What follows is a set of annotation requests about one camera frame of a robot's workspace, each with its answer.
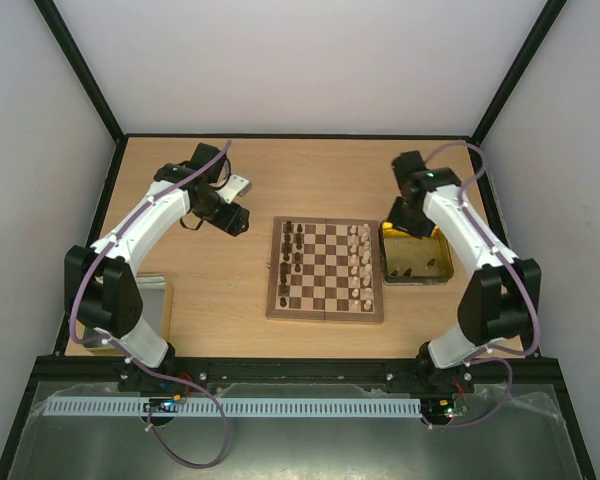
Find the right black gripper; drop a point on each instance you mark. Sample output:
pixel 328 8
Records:
pixel 410 223

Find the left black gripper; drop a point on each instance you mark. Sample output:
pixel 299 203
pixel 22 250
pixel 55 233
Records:
pixel 233 222

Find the gold tin with dark pieces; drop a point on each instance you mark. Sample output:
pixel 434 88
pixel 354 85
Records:
pixel 408 260

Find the wooden chess board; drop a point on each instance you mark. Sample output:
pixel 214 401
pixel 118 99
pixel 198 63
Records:
pixel 320 291

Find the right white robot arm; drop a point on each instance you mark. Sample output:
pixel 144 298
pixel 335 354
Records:
pixel 502 296

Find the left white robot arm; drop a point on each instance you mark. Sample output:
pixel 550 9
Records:
pixel 102 299

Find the row of dark chess pieces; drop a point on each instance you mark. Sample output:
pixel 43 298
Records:
pixel 284 268

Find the row of light chess pieces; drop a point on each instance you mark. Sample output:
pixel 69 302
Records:
pixel 360 268

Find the row of dark pawns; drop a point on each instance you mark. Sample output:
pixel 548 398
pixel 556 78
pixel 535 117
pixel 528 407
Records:
pixel 298 253

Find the silver metal tray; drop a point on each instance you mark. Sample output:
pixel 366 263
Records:
pixel 157 296

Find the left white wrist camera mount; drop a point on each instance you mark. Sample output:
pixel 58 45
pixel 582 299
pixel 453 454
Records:
pixel 236 186

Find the black aluminium frame rail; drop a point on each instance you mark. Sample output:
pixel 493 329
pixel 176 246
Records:
pixel 390 375

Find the light blue slotted cable duct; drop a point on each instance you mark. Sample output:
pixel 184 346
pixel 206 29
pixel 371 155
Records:
pixel 234 407

